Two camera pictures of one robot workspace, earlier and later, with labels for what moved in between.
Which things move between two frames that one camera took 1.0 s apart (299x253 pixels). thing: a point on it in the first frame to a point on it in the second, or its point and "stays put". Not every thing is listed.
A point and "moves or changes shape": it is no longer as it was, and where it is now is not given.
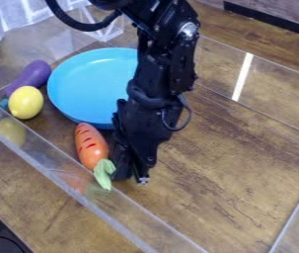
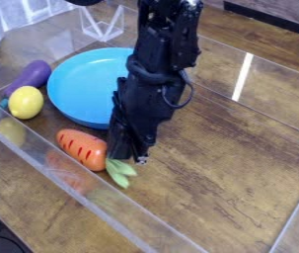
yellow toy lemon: x=25 y=102 stays put
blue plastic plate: x=87 y=83 stays put
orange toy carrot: x=91 y=149 moves or changes shape
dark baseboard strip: x=267 y=19 stays put
